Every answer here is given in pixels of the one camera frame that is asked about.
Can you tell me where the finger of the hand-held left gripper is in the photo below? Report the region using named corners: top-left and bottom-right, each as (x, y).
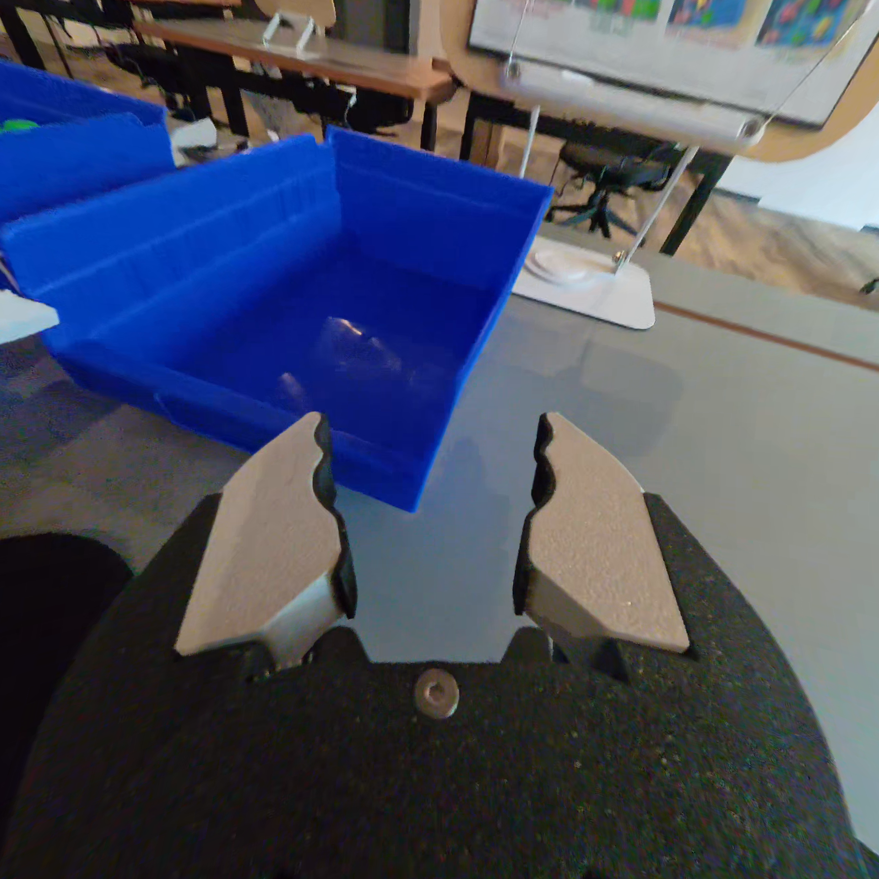
top-left (0, 286), bottom-right (61, 346)

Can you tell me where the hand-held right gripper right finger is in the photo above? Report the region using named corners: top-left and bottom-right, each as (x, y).
top-left (513, 411), bottom-right (693, 656)

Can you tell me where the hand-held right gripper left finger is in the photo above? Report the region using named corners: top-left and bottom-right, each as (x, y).
top-left (175, 412), bottom-right (359, 659)

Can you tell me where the blue plastic storage bin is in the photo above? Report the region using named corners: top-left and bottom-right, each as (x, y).
top-left (0, 127), bottom-right (556, 515)

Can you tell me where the wooden background desk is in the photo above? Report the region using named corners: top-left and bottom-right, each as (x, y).
top-left (131, 11), bottom-right (457, 149)
top-left (458, 80), bottom-right (732, 258)

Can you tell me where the black office chair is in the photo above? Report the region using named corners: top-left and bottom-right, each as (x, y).
top-left (554, 135), bottom-right (690, 243)

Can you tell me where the clear acrylic stand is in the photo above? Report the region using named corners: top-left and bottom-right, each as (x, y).
top-left (260, 10), bottom-right (325, 60)

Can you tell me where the beige chair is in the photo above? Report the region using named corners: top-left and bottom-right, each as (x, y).
top-left (253, 0), bottom-right (339, 28)

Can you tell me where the printed instruction sheet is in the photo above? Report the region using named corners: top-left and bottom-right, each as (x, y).
top-left (472, 0), bottom-right (879, 122)

